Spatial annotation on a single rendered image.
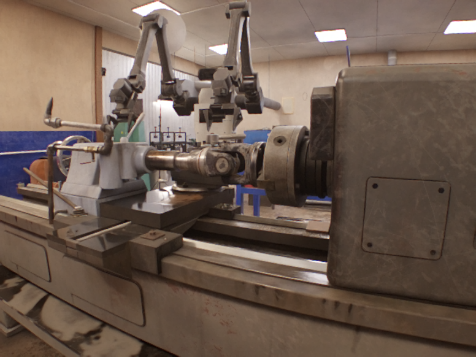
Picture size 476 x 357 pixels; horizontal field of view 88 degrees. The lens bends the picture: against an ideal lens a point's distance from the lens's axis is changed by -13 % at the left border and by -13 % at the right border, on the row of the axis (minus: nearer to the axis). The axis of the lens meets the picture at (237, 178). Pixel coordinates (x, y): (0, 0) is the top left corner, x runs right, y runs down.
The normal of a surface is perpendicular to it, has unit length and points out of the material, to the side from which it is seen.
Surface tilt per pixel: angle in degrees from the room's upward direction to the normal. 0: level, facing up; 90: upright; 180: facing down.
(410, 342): 90
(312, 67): 90
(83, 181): 66
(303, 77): 90
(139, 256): 90
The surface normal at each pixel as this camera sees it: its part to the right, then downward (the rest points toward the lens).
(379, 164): -0.44, 0.13
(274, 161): -0.43, -0.09
